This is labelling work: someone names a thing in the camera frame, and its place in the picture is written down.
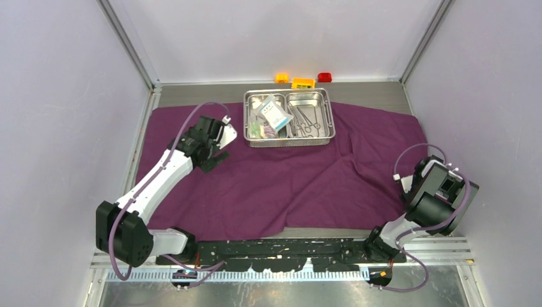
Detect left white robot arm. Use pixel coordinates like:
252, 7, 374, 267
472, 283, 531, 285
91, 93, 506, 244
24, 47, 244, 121
95, 115, 237, 267

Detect small orange block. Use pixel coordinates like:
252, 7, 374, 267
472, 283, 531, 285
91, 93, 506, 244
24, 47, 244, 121
274, 74, 290, 84

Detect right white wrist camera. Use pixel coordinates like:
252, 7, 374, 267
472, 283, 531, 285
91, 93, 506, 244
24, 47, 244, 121
392, 160, 463, 193

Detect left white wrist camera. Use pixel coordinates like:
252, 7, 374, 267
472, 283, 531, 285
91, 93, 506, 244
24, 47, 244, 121
217, 115, 237, 150

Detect steel instrument tray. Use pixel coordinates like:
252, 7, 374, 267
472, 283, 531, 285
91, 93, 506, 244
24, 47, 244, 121
244, 88, 336, 148

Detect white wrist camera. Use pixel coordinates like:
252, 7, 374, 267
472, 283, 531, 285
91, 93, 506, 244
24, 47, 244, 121
217, 115, 237, 150
392, 160, 463, 193

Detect green packet in tray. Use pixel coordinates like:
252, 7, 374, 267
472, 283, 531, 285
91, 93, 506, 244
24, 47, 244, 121
248, 121, 277, 139

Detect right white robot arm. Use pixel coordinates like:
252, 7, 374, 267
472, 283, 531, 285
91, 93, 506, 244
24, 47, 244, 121
364, 155, 479, 263

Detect purple cloth wrap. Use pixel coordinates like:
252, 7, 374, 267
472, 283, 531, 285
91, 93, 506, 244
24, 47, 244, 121
148, 102, 427, 240

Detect white sterile pouch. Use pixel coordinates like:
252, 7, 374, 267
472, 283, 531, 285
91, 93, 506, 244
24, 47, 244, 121
251, 94, 293, 132

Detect steel surgical forceps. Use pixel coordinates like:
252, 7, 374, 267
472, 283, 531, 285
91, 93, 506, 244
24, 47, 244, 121
293, 107, 321, 138

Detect red block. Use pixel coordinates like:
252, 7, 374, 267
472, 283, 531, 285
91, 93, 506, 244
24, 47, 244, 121
317, 72, 333, 83

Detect orange yellow toy block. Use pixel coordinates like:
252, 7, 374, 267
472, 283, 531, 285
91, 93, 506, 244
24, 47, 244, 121
291, 77, 316, 89

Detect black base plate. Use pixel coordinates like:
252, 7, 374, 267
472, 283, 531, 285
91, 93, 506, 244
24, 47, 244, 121
174, 238, 407, 272

